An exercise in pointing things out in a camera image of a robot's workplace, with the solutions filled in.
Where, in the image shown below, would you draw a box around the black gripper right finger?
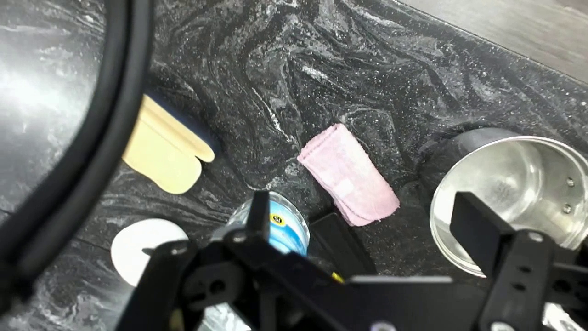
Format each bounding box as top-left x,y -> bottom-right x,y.
450,192 -> 588,331

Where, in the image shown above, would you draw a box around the steel saucepan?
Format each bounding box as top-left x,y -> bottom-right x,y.
421,127 -> 588,278

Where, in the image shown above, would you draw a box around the pink folded cloth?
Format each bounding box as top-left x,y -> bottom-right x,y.
298,124 -> 401,227

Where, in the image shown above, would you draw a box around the yellow sponge with dark back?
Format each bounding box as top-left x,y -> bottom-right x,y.
123,94 -> 222,195

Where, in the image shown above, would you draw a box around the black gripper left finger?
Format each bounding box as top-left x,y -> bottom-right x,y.
116,192 -> 333,331

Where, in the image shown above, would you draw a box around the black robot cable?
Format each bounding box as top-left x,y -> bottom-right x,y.
0,0 -> 156,315

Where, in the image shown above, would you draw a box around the white round lid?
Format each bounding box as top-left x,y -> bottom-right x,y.
110,219 -> 187,287

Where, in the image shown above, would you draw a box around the clear pump bottle blue label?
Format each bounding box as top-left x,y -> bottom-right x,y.
199,192 -> 311,331

